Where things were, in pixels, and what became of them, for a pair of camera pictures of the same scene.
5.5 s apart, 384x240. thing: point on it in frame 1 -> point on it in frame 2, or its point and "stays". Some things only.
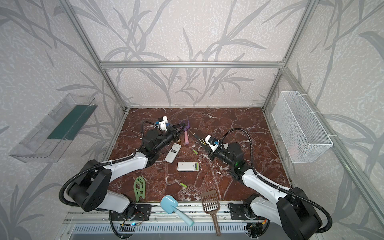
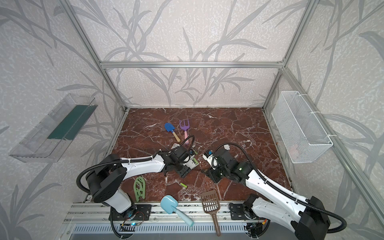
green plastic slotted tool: (139, 187) stays
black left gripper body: (173, 132) -> (183, 169)
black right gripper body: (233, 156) -> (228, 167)
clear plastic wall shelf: (47, 140) stays
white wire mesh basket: (301, 137) stays
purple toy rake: (185, 127) stays
